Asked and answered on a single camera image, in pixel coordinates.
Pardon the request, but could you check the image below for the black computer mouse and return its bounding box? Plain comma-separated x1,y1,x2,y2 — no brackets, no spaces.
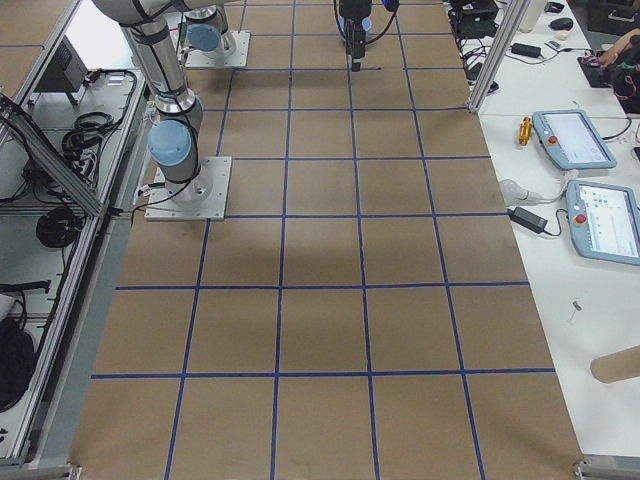
548,17,574,31

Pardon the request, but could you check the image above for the aluminium frame post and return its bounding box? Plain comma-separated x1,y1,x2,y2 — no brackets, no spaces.
467,0,528,113

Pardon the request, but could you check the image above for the black coiled cable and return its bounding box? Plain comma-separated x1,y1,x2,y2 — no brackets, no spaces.
35,205,84,249

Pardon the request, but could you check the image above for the grey control box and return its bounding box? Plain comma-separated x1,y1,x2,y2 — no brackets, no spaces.
35,36,88,106

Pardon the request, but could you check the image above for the small metal screw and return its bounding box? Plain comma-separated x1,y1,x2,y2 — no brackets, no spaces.
568,300,582,324

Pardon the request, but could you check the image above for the aluminium frame rail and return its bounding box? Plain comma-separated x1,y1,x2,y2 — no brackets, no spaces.
1,94,107,218

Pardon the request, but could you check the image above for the white light bulb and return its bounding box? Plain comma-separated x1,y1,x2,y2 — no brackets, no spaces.
499,179,556,206

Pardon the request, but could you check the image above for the lower teach pendant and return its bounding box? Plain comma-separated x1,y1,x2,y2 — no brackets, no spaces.
565,180,639,265

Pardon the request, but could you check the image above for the upper teach pendant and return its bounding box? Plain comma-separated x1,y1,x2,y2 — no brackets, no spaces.
532,109,617,171

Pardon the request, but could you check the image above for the orange metal tool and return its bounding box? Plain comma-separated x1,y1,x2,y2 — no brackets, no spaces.
517,117,532,147

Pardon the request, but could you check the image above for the teach pendant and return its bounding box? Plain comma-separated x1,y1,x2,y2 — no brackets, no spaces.
565,180,639,265
532,109,617,171

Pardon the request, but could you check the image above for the black power brick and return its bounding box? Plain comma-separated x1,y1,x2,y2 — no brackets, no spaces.
511,43,541,59

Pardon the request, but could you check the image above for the black power adapter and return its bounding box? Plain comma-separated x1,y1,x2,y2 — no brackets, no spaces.
507,207,548,234

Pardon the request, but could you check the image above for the cardboard tube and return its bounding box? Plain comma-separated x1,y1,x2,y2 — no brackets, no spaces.
590,346,640,384

